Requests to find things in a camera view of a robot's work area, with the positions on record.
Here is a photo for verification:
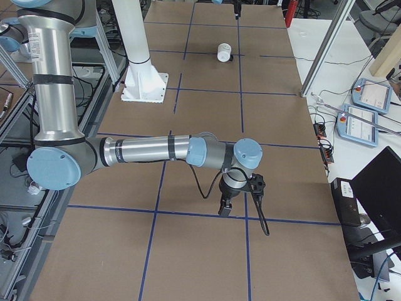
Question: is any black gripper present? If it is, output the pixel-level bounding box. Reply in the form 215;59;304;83
218;171;249;216

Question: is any white mug black handle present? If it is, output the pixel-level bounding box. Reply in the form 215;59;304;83
217;43;234;63

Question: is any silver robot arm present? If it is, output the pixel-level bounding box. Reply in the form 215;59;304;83
16;1;265;216

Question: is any reacher grabber stick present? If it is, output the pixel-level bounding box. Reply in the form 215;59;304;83
311;92;401;136

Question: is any blue teach pendant near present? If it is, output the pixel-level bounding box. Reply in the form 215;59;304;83
336;104;378;147

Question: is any blue teach pendant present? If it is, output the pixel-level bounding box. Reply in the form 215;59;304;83
336;104;378;147
352;78;392;115

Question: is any black laptop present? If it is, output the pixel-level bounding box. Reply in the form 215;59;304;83
330;146;400;248

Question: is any blue teach pendant far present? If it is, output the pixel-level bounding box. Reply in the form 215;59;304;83
352;78;392;115

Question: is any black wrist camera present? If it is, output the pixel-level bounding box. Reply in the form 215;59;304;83
249;174;266;196

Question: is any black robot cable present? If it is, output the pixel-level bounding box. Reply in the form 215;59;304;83
191;162;271;236

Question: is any white pedestal column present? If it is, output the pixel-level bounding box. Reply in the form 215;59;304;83
112;0;169;103

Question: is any aluminium frame post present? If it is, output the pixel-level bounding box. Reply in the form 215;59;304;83
300;0;355;97

